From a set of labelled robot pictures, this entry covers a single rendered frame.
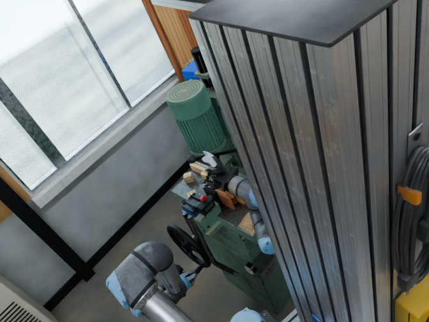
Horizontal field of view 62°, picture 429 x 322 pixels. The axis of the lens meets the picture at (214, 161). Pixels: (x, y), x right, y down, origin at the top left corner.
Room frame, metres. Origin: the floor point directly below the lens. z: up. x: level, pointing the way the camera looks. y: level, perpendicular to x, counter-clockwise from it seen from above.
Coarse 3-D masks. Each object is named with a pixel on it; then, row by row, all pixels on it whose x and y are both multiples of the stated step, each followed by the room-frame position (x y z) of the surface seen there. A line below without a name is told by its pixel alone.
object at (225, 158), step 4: (220, 156) 1.41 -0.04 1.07; (224, 156) 1.40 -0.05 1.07; (228, 156) 1.39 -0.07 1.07; (232, 156) 1.38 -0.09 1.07; (224, 160) 1.37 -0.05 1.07; (228, 160) 1.36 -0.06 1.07; (232, 160) 1.37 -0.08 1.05; (224, 164) 1.34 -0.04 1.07; (228, 164) 1.35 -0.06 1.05; (208, 168) 1.36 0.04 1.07; (212, 168) 1.35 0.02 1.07; (228, 168) 1.35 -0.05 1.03; (228, 172) 1.34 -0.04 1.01
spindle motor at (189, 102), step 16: (192, 80) 1.42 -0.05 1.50; (176, 96) 1.34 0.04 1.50; (192, 96) 1.28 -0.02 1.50; (208, 96) 1.32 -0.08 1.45; (176, 112) 1.30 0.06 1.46; (192, 112) 1.27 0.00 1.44; (208, 112) 1.30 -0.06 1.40; (192, 128) 1.28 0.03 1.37; (208, 128) 1.28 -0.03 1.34; (192, 144) 1.31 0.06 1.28; (208, 144) 1.28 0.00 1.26; (224, 144) 1.30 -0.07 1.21
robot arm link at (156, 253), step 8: (136, 248) 0.86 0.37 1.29; (144, 248) 0.84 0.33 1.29; (152, 248) 0.84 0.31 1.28; (160, 248) 0.84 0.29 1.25; (168, 248) 0.87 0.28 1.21; (144, 256) 0.81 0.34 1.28; (152, 256) 0.81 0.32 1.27; (160, 256) 0.81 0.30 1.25; (168, 256) 0.83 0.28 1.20; (152, 264) 0.79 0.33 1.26; (160, 264) 0.80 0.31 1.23; (168, 264) 0.83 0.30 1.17; (160, 272) 0.85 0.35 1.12; (168, 272) 0.85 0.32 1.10; (176, 272) 0.89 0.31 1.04; (168, 280) 0.86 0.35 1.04; (176, 280) 0.88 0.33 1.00; (184, 280) 0.95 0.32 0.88; (168, 288) 0.89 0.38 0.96; (176, 288) 0.89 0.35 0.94; (184, 288) 0.93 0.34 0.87; (168, 296) 0.90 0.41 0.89; (176, 296) 0.90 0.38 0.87
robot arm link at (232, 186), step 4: (236, 176) 1.00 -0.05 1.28; (240, 176) 1.00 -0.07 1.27; (232, 180) 0.98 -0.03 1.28; (236, 180) 0.97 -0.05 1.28; (240, 180) 0.97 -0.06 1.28; (232, 184) 0.97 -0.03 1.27; (236, 184) 0.96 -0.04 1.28; (228, 188) 0.99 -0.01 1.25; (232, 188) 0.96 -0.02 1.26; (232, 192) 0.96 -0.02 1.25; (236, 196) 0.95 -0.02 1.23
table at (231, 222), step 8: (200, 176) 1.53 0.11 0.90; (184, 184) 1.53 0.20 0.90; (192, 184) 1.50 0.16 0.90; (200, 184) 1.47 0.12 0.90; (176, 192) 1.49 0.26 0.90; (184, 192) 1.46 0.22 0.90; (200, 192) 1.41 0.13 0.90; (224, 208) 1.23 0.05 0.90; (240, 208) 1.19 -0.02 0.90; (224, 216) 1.19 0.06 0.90; (232, 216) 1.17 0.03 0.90; (240, 216) 1.15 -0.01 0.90; (216, 224) 1.19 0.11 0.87; (224, 224) 1.18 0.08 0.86; (232, 224) 1.12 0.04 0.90; (208, 232) 1.16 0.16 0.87; (216, 232) 1.17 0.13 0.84; (240, 232) 1.08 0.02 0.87; (256, 240) 1.02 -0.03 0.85
